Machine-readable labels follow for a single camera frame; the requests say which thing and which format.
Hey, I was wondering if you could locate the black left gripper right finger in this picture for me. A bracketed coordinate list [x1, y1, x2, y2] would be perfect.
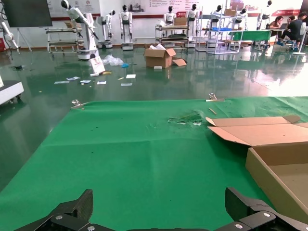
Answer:
[216, 187, 308, 231]

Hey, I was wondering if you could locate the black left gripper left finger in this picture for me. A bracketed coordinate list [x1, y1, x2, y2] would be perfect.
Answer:
[14, 189, 109, 231]

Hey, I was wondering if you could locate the cardboard box with holed flap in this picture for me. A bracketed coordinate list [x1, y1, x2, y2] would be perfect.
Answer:
[205, 115, 308, 223]

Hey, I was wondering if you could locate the green table cloth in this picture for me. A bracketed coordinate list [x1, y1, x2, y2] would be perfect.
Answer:
[0, 96, 308, 231]

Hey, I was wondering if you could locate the silver binder clip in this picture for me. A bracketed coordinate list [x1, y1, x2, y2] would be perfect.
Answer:
[71, 99, 89, 110]
[205, 93, 226, 103]

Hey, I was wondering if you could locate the white wheeled machine base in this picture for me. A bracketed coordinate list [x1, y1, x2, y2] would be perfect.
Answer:
[0, 75, 25, 106]

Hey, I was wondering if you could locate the white paper bag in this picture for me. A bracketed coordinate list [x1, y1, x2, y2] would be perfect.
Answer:
[88, 57, 106, 77]

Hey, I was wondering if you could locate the clear plastic bag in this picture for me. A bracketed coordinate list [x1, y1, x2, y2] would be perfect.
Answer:
[102, 54, 125, 67]

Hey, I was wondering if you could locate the low white rack table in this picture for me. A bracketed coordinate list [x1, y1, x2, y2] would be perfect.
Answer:
[45, 26, 84, 54]

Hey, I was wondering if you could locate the green covered table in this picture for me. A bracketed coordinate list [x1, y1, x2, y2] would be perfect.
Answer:
[229, 29, 272, 49]

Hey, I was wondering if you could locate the open brown cardboard carton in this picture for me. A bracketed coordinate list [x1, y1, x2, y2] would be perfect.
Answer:
[143, 44, 188, 69]

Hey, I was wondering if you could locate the leaning white humanoid robot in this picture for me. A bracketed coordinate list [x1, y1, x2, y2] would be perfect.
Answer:
[60, 0, 100, 61]

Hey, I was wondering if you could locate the tall white shelf rack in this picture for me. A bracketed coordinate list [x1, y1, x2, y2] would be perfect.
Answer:
[195, 9, 242, 55]

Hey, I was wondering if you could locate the white standing fan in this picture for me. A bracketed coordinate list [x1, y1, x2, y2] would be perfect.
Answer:
[292, 21, 308, 56]

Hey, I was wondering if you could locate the seated person black shirt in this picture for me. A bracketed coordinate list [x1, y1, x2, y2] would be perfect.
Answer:
[276, 15, 304, 47]

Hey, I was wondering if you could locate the seated person brown top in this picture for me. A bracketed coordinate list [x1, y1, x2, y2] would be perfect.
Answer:
[268, 15, 285, 31]

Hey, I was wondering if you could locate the white roller cart rack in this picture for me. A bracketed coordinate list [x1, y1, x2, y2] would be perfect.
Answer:
[154, 23, 190, 50]

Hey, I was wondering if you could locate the person with dark hair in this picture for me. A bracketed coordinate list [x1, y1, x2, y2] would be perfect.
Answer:
[297, 10, 308, 26]

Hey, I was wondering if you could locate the black display on tripod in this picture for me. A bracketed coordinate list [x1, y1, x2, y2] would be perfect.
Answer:
[1, 0, 53, 51]

